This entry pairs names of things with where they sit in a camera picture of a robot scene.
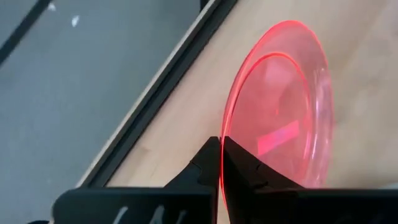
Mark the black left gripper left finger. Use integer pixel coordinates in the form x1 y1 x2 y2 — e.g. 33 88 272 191
51 136 220 224

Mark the small red plastic plate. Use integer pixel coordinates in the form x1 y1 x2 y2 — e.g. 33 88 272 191
219 20 336 212

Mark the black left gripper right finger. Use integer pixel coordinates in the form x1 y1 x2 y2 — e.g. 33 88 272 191
221 135 398 224

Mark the black table frame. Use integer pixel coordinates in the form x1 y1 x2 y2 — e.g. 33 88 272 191
76 0 240 189

